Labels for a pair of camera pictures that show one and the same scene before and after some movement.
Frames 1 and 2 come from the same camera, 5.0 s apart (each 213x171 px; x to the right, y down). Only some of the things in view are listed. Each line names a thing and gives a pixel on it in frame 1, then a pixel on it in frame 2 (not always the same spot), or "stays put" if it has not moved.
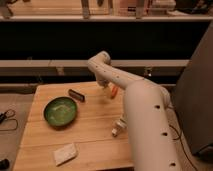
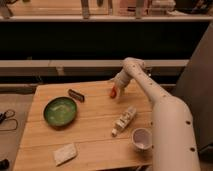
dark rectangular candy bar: (77, 95) stays put
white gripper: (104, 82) -> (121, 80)
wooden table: (69, 127) stays put
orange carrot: (114, 92) stays put
